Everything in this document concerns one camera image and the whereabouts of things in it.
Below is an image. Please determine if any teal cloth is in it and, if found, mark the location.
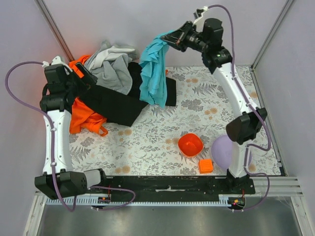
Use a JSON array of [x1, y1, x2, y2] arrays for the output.
[[139, 33, 169, 108]]

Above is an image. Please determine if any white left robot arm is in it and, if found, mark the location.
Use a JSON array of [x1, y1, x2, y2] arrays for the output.
[[34, 57, 103, 200]]

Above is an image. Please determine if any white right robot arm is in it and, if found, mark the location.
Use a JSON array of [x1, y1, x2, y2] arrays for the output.
[[161, 18, 267, 178]]

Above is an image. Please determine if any grey cloth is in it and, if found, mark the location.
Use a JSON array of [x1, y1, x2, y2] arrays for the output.
[[84, 40, 139, 95]]

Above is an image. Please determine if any orange cloth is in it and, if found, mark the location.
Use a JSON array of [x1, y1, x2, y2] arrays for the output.
[[68, 55, 109, 137]]

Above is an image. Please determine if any black cloth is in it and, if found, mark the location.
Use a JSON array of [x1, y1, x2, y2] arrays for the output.
[[79, 61, 177, 127]]

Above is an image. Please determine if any floral patterned table mat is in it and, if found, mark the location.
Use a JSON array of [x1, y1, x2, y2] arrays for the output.
[[68, 65, 282, 177]]

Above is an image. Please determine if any orange bowl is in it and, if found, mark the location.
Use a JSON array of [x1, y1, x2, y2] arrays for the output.
[[178, 133, 204, 158]]

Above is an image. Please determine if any lavender plastic bowl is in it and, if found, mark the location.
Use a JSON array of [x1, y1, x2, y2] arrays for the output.
[[211, 135, 245, 172]]

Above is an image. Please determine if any orange plastic cube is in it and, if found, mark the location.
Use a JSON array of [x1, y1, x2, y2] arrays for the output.
[[198, 159, 214, 174]]

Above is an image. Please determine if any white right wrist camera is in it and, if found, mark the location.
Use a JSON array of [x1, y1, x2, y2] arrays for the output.
[[193, 6, 209, 26]]

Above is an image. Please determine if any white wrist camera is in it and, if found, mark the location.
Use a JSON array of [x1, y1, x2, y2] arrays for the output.
[[193, 6, 209, 26], [42, 56, 73, 72]]

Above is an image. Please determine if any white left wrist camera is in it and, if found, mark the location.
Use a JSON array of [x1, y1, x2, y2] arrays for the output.
[[42, 56, 73, 72]]

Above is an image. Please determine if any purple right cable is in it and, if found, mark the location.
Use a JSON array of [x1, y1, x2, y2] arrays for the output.
[[208, 4, 272, 212]]

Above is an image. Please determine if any purple cable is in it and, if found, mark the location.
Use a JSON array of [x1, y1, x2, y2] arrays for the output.
[[4, 61, 136, 212], [208, 4, 272, 212]]

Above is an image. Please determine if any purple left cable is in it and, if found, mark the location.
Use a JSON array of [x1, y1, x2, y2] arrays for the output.
[[4, 61, 136, 212]]

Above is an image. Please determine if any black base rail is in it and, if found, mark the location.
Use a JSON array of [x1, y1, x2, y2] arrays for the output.
[[91, 176, 255, 203]]

